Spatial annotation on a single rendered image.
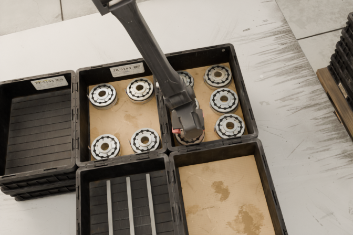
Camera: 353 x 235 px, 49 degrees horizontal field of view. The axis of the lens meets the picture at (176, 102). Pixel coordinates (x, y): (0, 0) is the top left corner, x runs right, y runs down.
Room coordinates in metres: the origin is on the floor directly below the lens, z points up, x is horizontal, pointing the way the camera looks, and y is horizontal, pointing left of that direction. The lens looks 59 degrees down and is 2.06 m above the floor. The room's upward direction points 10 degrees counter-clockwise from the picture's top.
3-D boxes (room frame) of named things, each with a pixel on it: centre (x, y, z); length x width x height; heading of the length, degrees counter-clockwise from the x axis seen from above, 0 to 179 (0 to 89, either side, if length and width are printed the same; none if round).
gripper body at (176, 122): (0.61, -0.03, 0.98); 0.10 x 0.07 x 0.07; 84
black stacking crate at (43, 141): (0.71, 0.50, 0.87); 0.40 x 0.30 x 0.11; 0
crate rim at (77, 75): (0.71, 0.20, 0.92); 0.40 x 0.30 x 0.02; 0
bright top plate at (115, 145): (0.60, 0.27, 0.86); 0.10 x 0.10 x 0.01
